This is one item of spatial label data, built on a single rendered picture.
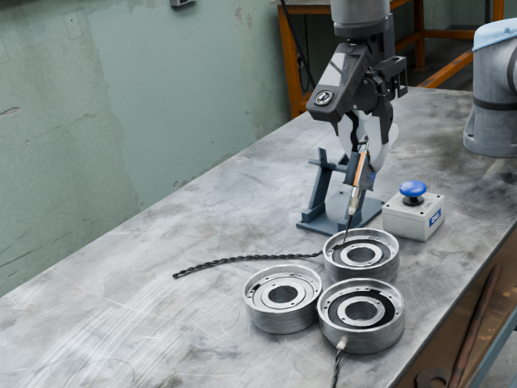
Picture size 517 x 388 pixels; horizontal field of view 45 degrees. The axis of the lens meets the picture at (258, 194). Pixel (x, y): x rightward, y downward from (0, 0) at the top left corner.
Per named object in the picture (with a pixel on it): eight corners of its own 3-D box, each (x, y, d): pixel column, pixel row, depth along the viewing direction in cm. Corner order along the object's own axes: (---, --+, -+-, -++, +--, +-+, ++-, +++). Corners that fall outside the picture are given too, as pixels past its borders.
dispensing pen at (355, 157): (327, 240, 89) (356, 127, 88) (342, 243, 92) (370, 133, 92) (339, 244, 87) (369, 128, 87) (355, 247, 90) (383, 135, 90)
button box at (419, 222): (425, 242, 92) (425, 214, 90) (383, 232, 97) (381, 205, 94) (448, 217, 98) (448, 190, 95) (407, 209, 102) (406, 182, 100)
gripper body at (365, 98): (410, 97, 88) (406, 11, 82) (377, 119, 82) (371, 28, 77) (364, 92, 92) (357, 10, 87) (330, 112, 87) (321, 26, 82)
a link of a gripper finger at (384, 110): (398, 141, 85) (388, 78, 81) (392, 145, 84) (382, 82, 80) (369, 139, 88) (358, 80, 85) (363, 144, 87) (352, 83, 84)
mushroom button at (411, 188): (419, 221, 93) (418, 192, 91) (395, 215, 96) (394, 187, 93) (431, 209, 96) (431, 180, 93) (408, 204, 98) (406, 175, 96)
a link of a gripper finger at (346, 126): (376, 155, 94) (378, 99, 89) (354, 172, 90) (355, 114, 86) (358, 151, 96) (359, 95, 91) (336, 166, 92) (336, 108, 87)
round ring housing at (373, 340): (343, 296, 84) (341, 270, 82) (418, 315, 78) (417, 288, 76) (305, 343, 76) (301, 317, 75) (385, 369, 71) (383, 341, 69)
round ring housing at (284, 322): (231, 326, 82) (226, 300, 80) (273, 281, 89) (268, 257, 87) (301, 347, 76) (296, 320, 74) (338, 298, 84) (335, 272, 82)
